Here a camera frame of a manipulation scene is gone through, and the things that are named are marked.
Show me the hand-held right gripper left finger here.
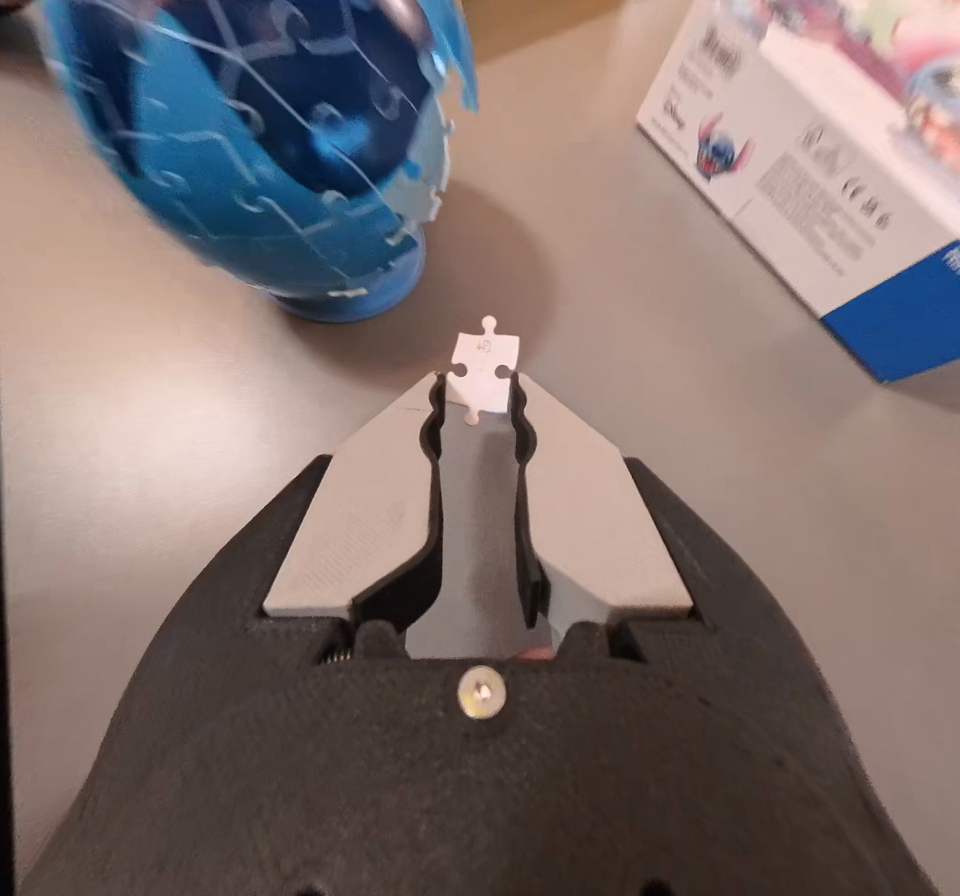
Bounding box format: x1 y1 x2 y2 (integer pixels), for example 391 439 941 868
262 371 449 621

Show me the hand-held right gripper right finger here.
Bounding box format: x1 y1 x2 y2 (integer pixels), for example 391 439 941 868
512 373 696 625

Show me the white puzzle piece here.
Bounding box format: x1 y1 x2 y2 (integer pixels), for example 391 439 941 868
447 316 522 427

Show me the blue puzzle ball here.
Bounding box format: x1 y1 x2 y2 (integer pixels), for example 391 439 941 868
33 0 481 297

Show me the blue ball stand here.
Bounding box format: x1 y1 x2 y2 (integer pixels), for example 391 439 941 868
273 228 430 325

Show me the white blue puzzle box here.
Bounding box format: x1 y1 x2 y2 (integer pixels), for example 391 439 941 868
636 0 960 385

